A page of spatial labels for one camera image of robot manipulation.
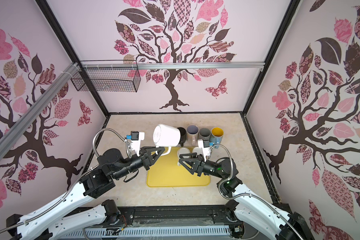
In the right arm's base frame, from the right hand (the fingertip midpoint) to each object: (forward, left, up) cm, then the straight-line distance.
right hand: (181, 160), depth 60 cm
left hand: (+2, +7, +3) cm, 8 cm away
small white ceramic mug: (+17, 0, -22) cm, 28 cm away
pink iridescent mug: (+28, -7, -21) cm, 36 cm away
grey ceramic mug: (+29, -15, -21) cm, 39 cm away
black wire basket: (+59, +47, +4) cm, 75 cm away
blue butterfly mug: (+26, -22, -21) cm, 40 cm away
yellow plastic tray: (+8, +9, -31) cm, 34 cm away
